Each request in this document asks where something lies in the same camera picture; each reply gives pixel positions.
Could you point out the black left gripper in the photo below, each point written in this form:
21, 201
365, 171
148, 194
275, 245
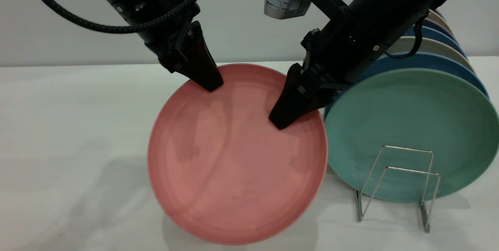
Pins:
163, 32

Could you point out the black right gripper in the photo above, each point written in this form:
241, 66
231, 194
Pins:
343, 48

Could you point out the pink round plate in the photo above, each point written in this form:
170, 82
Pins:
234, 173

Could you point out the green round plate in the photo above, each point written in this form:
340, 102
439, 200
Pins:
413, 126

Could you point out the blue round plate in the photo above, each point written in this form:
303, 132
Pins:
436, 32
421, 60

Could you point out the beige round plate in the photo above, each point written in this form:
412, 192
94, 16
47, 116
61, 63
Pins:
432, 45
439, 17

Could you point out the dark purple round plate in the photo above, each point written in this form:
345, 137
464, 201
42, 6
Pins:
436, 23
438, 11

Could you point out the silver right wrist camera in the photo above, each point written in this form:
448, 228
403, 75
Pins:
282, 3

